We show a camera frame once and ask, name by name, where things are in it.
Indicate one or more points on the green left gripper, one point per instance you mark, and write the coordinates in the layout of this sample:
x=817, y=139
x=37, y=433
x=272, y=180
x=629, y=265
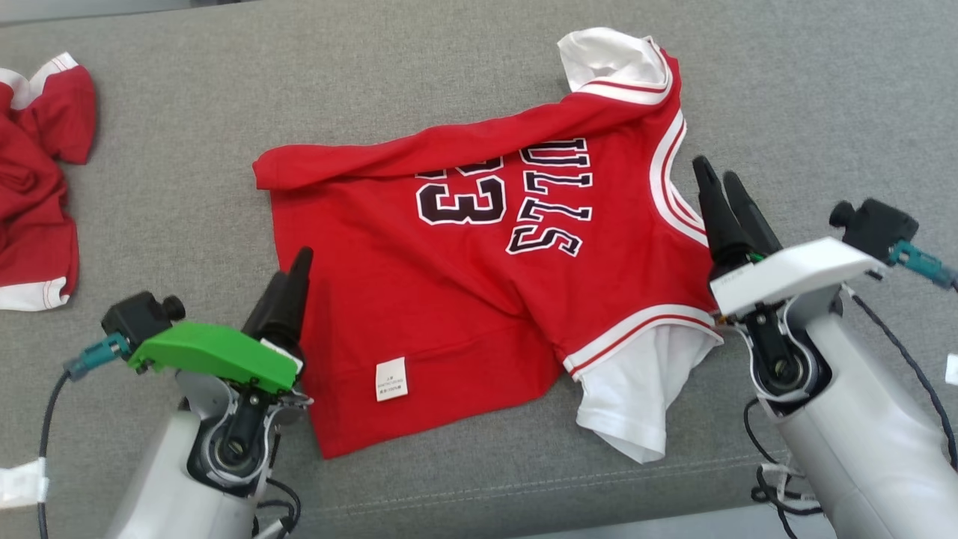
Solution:
x=217, y=352

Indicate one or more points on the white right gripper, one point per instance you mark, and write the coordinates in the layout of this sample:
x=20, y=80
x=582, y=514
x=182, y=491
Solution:
x=793, y=273

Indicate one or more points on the red Bulls 23 jersey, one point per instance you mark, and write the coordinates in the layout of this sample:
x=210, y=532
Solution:
x=419, y=299

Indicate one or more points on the red shorts with white trim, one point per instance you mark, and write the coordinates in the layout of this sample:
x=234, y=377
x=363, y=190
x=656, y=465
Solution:
x=37, y=224

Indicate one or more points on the grey fabric sofa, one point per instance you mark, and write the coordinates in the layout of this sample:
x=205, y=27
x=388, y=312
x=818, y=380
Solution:
x=449, y=67

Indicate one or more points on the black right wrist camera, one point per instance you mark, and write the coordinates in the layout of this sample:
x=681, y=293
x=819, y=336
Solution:
x=876, y=224

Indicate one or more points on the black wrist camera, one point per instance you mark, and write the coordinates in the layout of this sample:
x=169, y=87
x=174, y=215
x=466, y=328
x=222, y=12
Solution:
x=876, y=224
x=135, y=318

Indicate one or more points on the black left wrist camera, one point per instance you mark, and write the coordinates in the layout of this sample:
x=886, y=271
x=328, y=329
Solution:
x=135, y=318

